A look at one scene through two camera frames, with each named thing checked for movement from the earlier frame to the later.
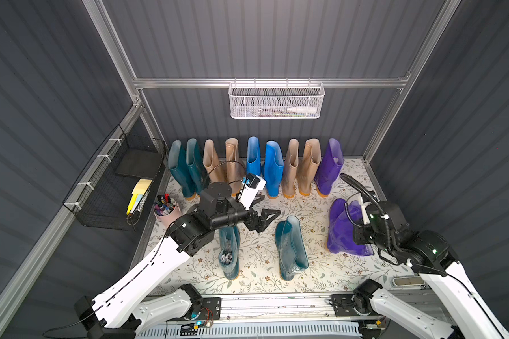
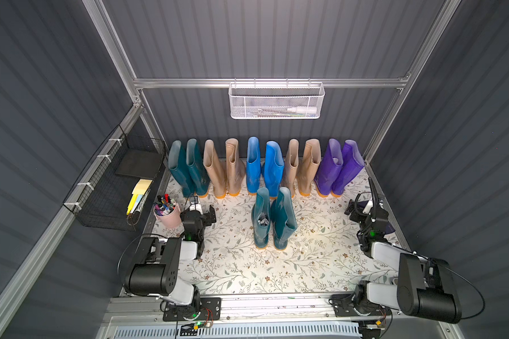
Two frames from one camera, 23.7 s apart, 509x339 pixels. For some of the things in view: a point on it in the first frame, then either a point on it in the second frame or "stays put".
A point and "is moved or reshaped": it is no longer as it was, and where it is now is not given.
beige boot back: [215, 166] stays put
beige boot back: [290, 172] stays put
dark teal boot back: [178, 164] stays put
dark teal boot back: [195, 160] stays put
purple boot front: [341, 232] to [353, 162]
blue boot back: [273, 169] stays put
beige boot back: [235, 169] stays put
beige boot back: [308, 164] stays put
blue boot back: [253, 160] is moved or reshaped
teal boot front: [228, 254] is moved or reshaped
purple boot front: [328, 167] stays put
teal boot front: [293, 257] to [283, 219]
